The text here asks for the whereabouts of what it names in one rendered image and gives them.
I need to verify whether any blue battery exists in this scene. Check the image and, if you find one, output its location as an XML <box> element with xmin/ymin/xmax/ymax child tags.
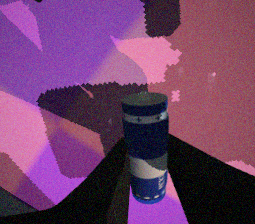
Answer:
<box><xmin>122</xmin><ymin>91</ymin><xmax>169</xmax><ymax>204</ymax></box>

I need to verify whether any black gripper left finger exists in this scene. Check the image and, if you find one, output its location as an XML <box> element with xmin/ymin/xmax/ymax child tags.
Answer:
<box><xmin>0</xmin><ymin>138</ymin><xmax>131</xmax><ymax>224</ymax></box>

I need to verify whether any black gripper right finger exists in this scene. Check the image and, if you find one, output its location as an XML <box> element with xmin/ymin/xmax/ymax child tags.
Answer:
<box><xmin>167</xmin><ymin>134</ymin><xmax>255</xmax><ymax>224</ymax></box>

